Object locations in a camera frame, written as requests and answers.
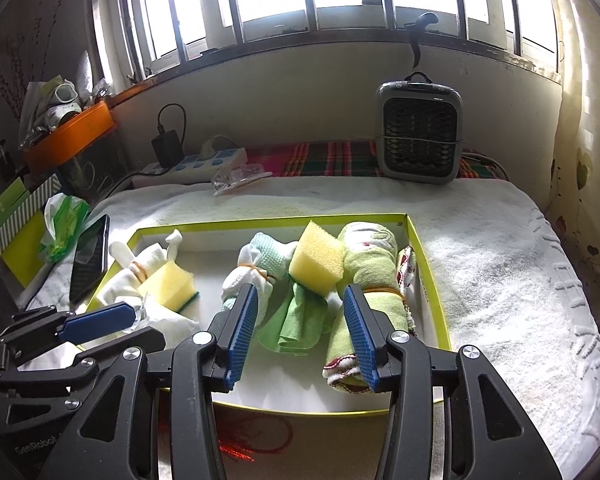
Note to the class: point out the small grey heater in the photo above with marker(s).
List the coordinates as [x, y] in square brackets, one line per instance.
[420, 130]

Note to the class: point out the yellow-green box lid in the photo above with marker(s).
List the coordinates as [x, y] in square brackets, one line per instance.
[25, 255]

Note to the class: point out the heart print curtain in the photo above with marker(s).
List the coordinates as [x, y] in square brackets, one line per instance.
[585, 160]

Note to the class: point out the green rolled towel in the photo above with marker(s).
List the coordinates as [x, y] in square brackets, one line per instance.
[365, 260]

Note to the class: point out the black window hook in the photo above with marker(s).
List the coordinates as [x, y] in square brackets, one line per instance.
[415, 40]

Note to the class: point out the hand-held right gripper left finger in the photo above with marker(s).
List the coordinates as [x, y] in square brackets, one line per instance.
[242, 330]

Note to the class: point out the window with metal bars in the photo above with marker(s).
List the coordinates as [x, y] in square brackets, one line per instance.
[309, 0]

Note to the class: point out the white packet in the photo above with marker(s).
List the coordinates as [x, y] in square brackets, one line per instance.
[170, 325]

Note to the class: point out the green striped box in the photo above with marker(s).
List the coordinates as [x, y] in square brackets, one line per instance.
[15, 215]

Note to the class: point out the plaid cloth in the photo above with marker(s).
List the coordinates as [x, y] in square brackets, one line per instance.
[330, 157]

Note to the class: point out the black charger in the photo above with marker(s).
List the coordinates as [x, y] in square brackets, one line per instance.
[167, 147]

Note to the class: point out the white towel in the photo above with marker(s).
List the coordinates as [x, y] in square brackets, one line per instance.
[505, 285]

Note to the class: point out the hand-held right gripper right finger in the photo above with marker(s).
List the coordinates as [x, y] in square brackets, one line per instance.
[360, 335]

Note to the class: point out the yellow sponge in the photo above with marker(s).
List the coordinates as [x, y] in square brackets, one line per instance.
[315, 260]
[167, 285]

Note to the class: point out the white crumpled bags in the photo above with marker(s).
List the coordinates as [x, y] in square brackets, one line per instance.
[62, 97]

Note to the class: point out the green cloth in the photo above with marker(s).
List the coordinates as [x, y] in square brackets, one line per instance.
[295, 325]

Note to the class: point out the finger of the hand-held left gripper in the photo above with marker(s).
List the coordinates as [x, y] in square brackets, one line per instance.
[100, 320]
[55, 377]

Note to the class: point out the white power plug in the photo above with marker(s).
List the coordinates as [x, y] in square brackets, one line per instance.
[217, 144]

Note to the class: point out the green tissue pack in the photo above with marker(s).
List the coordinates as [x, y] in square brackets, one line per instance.
[67, 220]

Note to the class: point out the yellow-green cardboard box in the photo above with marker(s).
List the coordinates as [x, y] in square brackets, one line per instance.
[290, 400]

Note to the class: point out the black phone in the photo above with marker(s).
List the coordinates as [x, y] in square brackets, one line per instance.
[90, 260]

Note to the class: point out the white power strip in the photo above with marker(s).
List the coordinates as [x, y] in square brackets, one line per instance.
[205, 162]

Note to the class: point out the clear plastic wrapper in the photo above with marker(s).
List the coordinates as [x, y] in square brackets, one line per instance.
[240, 177]

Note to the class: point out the white and teal cloth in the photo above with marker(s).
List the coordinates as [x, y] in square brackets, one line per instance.
[260, 260]

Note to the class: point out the orange tray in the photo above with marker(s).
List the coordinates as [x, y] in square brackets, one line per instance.
[70, 135]

